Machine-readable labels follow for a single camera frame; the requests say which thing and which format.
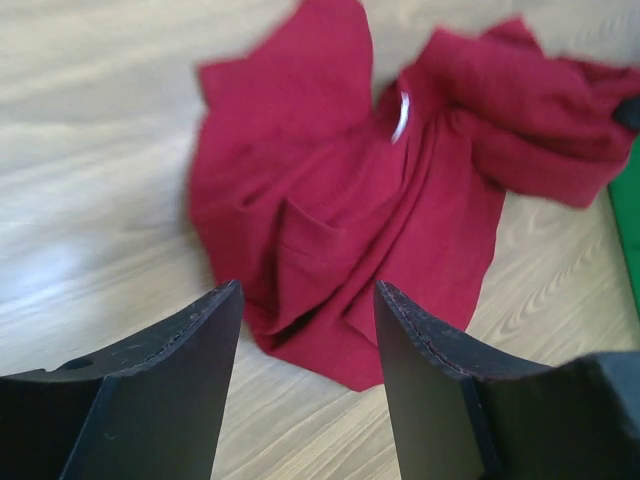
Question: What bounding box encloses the green plastic bin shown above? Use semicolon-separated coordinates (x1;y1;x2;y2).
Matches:
608;140;640;312

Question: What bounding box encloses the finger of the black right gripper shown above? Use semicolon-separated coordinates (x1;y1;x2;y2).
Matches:
613;97;640;131

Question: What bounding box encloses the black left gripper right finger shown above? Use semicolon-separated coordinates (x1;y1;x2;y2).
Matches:
374;282;639;479

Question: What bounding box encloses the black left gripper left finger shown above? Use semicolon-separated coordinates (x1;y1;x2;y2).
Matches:
1;281;244;479

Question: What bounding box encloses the dark red t-shirt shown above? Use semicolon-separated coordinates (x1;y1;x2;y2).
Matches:
188;1;639;391

